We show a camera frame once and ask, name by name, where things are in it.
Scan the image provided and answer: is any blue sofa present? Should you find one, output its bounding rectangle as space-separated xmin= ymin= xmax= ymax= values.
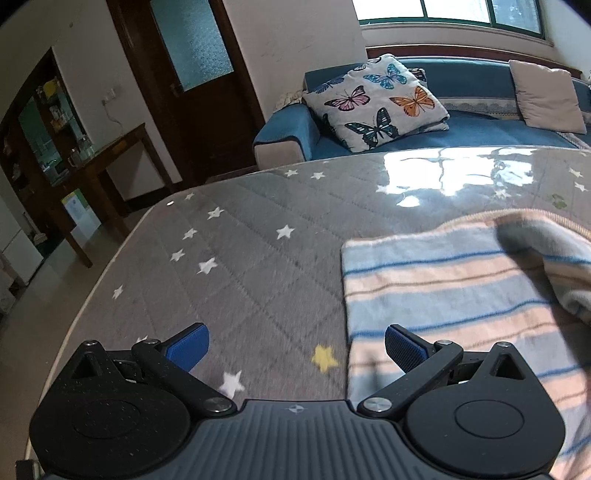
xmin=252 ymin=56 xmax=591 ymax=174

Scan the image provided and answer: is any striped blue and pink towel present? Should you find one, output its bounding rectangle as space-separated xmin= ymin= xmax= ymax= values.
xmin=341 ymin=208 xmax=591 ymax=480

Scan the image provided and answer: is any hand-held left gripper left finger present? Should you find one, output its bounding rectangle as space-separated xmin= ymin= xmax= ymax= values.
xmin=55 ymin=323 xmax=236 ymax=416

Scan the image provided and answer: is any white box with green label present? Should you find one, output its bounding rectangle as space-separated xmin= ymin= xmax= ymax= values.
xmin=62 ymin=187 xmax=101 ymax=241

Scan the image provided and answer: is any dark wooden shelf cabinet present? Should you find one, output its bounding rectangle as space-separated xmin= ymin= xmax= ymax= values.
xmin=0 ymin=46 xmax=88 ymax=259

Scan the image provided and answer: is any dark wooden side table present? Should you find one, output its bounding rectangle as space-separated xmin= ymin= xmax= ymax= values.
xmin=44 ymin=122 xmax=160 ymax=268

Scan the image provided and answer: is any butterfly print pillow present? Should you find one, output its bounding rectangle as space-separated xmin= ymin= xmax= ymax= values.
xmin=302 ymin=53 xmax=451 ymax=154

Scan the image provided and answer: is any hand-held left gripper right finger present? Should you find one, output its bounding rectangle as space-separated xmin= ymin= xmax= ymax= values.
xmin=358 ymin=324 xmax=532 ymax=418

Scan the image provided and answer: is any green-framed window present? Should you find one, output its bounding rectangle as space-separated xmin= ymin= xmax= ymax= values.
xmin=352 ymin=0 xmax=546 ymax=35

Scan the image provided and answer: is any cream knit throw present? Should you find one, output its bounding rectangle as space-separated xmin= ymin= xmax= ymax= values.
xmin=274 ymin=88 xmax=308 ymax=114

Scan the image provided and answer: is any white cabinet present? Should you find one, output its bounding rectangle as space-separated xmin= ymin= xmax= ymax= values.
xmin=0 ymin=222 xmax=44 ymax=287

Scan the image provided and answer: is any grey star-print table mat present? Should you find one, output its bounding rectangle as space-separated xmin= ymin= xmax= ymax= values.
xmin=28 ymin=143 xmax=591 ymax=462

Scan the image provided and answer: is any dark wooden door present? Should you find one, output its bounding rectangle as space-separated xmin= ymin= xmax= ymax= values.
xmin=106 ymin=0 xmax=266 ymax=185

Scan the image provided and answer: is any beige pillow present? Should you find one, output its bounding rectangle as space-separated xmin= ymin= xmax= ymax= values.
xmin=508 ymin=59 xmax=587 ymax=136

